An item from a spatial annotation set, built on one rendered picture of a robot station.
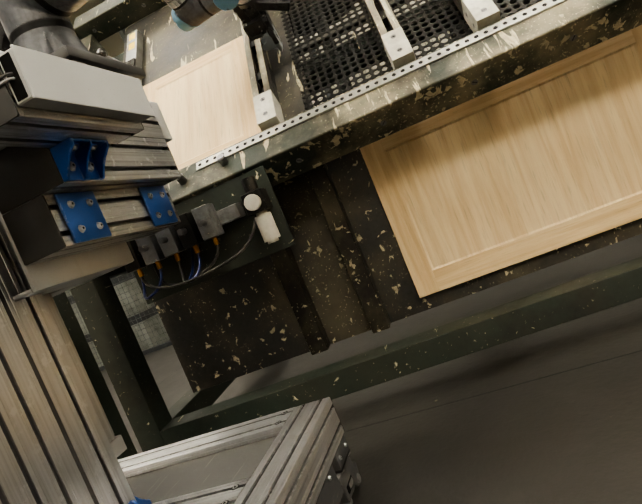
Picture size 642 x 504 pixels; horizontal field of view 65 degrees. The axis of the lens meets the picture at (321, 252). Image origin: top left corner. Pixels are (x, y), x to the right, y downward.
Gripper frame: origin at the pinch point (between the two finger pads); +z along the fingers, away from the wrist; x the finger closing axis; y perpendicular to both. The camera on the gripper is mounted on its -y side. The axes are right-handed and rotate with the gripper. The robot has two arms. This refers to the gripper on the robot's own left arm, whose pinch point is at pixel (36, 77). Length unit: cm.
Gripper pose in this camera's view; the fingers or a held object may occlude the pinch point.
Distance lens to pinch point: 189.7
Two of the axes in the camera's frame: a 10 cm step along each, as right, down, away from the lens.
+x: -8.9, 3.4, 3.1
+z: 4.6, 7.3, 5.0
